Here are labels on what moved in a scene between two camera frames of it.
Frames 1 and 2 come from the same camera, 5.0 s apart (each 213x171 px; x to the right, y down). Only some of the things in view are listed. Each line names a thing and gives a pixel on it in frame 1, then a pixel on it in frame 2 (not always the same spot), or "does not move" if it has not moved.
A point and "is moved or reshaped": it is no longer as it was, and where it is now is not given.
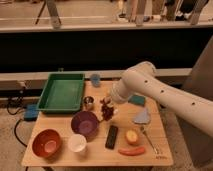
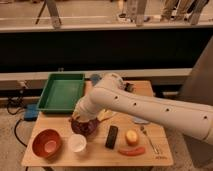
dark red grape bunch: x=106 y=111 is moved or reshaped
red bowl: x=46 y=143 does not move
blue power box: x=31 y=112 does not move
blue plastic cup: x=95 y=79 does not move
